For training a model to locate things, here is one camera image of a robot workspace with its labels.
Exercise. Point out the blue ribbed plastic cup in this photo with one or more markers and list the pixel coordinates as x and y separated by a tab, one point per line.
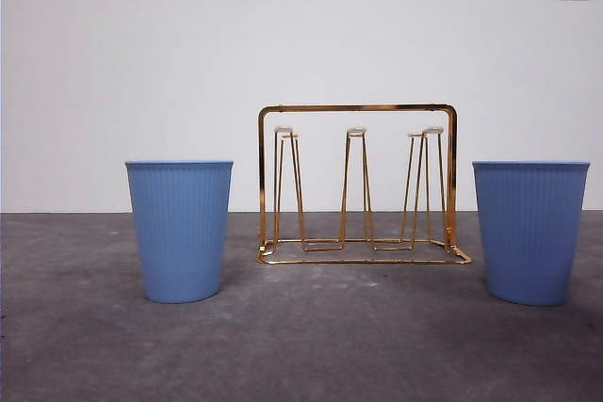
179	232
530	232

